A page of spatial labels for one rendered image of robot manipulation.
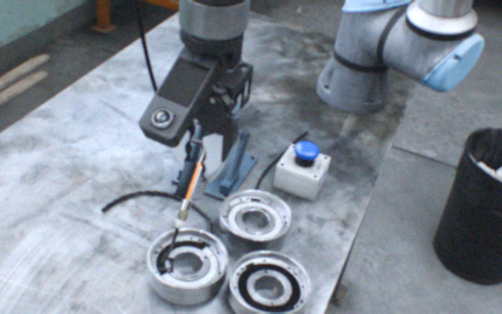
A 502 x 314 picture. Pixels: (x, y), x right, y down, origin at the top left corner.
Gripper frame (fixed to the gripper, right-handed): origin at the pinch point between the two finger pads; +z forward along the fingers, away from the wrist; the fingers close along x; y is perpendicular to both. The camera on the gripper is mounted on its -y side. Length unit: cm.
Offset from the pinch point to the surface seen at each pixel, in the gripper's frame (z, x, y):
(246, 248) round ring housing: 10.7, -8.1, 0.5
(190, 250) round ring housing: 9.6, -2.0, -4.5
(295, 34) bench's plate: 17, 11, 73
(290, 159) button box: 9.4, -7.0, 20.1
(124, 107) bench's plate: 14.0, 26.7, 23.2
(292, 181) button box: 11.3, -8.7, 17.1
